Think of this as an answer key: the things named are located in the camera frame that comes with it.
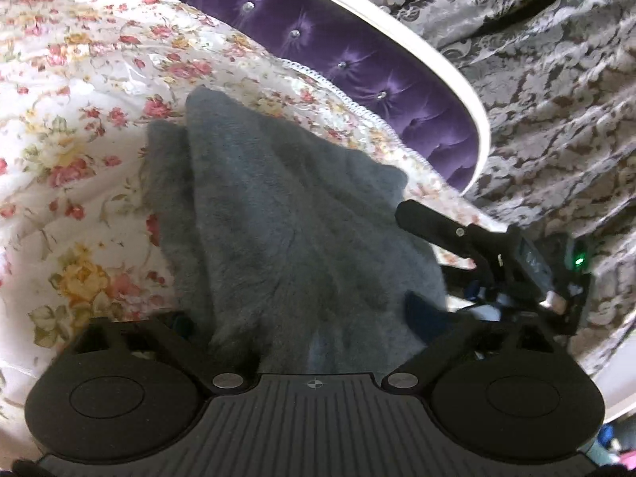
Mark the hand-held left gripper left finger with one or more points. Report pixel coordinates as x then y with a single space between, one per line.
196 357

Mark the grey knit sweater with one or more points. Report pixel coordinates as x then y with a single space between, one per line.
298 233

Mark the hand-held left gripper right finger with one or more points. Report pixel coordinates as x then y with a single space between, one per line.
422 314

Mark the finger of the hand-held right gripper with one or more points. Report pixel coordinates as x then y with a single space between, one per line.
432 223
474 290

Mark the white floral blanket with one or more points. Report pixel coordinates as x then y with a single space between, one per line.
74 109

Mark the purple tufted headboard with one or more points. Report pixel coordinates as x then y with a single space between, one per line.
372 74

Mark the grey damask curtain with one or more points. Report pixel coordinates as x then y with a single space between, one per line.
546 109

